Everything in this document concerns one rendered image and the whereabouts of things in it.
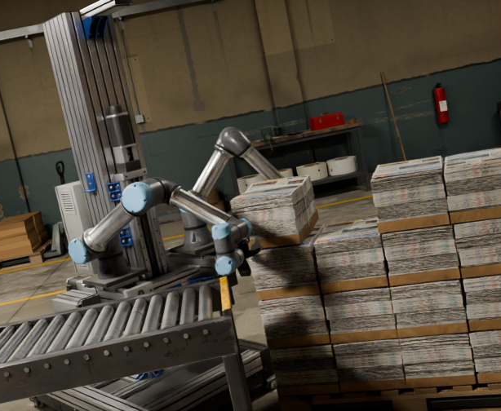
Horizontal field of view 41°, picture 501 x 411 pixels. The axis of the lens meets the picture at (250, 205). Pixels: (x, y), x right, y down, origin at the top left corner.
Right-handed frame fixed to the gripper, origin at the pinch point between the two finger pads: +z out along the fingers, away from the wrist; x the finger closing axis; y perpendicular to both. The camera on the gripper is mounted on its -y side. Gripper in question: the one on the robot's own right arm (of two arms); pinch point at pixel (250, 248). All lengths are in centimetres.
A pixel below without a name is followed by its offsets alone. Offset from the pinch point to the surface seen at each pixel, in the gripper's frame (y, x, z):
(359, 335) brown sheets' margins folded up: -45, -40, 4
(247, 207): 17.1, -1.2, 4.4
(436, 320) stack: -41, -72, 4
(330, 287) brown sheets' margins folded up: -22.3, -30.7, 3.9
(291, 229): 4.9, -18.7, 4.3
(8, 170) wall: 30, 490, 516
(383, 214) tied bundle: 6, -58, 4
